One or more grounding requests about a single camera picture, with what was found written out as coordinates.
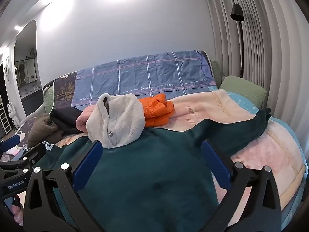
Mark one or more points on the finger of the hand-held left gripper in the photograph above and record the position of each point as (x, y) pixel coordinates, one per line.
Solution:
(9, 142)
(36, 151)

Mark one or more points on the black garment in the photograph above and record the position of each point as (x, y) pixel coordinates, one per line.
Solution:
(65, 119)

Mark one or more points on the pink plush blanket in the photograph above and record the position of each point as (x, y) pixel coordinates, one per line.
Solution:
(265, 154)

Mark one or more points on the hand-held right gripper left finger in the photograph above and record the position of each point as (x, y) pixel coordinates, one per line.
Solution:
(88, 164)

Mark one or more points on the large green pillow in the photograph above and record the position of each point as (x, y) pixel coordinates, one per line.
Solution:
(241, 89)

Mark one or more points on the wall mirror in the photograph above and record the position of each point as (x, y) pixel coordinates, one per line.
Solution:
(25, 72)

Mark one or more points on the green ruffled cushion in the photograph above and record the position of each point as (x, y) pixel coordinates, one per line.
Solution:
(48, 96)

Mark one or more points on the pink puffer jacket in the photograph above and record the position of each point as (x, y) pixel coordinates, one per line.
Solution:
(83, 123)

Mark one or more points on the white pleated curtain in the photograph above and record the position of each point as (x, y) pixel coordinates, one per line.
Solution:
(265, 41)

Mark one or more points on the white wall ornament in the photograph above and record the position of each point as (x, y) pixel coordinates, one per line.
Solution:
(7, 69)

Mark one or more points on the teal fleece garment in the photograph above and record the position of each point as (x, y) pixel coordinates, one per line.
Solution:
(144, 174)

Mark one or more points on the person's left hand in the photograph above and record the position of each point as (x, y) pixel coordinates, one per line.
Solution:
(18, 215)

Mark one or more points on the white ladder rack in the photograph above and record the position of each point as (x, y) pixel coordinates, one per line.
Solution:
(4, 118)

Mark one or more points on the small green pillow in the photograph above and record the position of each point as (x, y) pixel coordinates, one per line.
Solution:
(217, 72)

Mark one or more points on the white fleece jacket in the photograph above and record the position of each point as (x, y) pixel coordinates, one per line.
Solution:
(120, 120)

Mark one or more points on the white cat figurine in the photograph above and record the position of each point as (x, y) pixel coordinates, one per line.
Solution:
(12, 117)

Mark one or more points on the purple printed bed sheet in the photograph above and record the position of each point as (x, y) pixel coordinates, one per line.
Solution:
(29, 123)

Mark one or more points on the dark tree print quilt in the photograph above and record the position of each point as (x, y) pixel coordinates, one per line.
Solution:
(64, 89)

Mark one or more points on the blue plaid quilt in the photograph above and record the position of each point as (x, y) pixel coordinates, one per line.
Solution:
(144, 75)

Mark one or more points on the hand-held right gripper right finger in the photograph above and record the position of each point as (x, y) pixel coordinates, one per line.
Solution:
(217, 166)

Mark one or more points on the brown fleece garment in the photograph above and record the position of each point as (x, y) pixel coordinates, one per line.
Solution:
(41, 128)

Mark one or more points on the orange puffer jacket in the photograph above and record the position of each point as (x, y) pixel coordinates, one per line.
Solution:
(157, 113)

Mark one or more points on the arched wall niche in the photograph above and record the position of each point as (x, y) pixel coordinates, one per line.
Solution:
(27, 53)

